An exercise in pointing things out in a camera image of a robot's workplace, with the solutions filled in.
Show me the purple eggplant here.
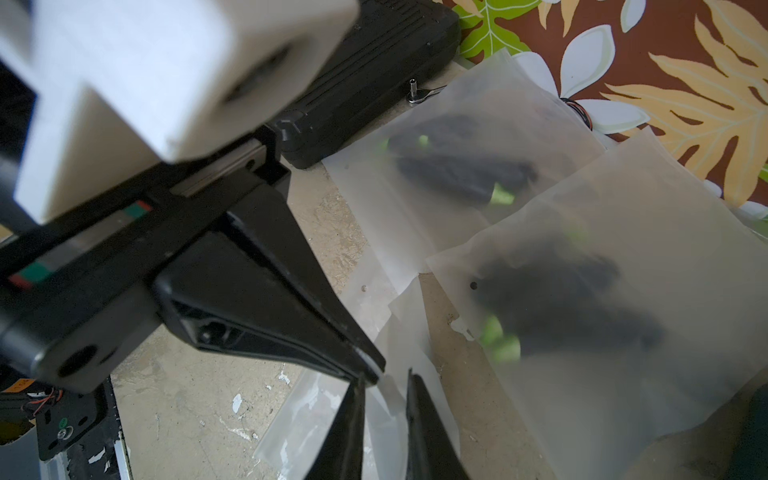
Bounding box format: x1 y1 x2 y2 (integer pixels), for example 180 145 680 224
469 235 664 364
382 115 539 208

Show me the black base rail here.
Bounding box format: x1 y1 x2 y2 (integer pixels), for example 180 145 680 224
0 377 133 480

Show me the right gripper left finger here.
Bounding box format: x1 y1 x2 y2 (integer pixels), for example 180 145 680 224
305 380 366 480

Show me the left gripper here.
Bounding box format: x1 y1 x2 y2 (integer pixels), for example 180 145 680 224
1 126 386 393

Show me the teal plastic bin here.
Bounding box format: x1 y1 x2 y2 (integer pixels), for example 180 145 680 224
724 385 768 480

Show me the black tool case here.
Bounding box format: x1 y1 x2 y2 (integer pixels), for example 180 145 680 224
270 0 461 169

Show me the clear zip-top bag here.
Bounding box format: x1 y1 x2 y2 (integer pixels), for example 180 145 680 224
324 52 604 291
255 250 461 479
427 132 767 479

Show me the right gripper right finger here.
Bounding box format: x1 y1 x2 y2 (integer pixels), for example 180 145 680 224
406 370 469 480

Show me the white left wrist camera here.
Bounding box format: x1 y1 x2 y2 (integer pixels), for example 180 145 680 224
1 1 360 225

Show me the small metal ratchet tool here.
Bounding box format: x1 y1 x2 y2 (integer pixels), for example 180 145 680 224
406 78 446 106

